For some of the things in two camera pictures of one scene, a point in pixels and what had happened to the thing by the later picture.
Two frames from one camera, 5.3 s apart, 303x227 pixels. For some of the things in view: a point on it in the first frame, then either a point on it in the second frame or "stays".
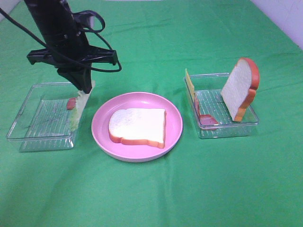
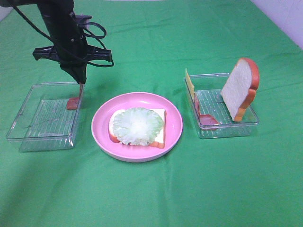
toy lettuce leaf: (81, 100) to (137, 126)
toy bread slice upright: (239, 90) stays
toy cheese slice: (190, 84) stays
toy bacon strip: (71, 103) stays
